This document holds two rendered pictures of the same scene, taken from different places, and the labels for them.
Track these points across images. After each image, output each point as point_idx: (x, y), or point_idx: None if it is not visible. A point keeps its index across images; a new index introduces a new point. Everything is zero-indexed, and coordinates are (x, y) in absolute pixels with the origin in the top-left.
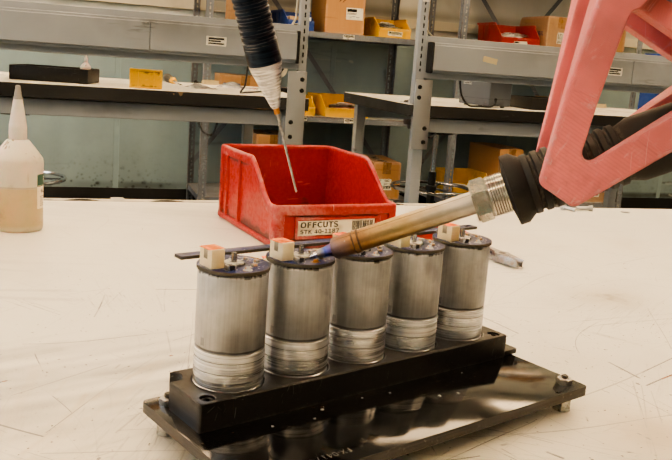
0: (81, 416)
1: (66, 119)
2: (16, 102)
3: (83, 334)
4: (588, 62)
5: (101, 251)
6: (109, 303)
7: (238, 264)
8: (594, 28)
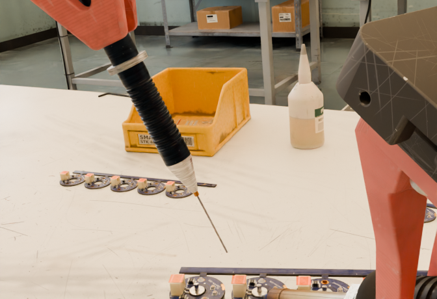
0: None
1: None
2: (301, 56)
3: (235, 267)
4: (377, 228)
5: (336, 177)
6: (283, 238)
7: (194, 294)
8: (369, 197)
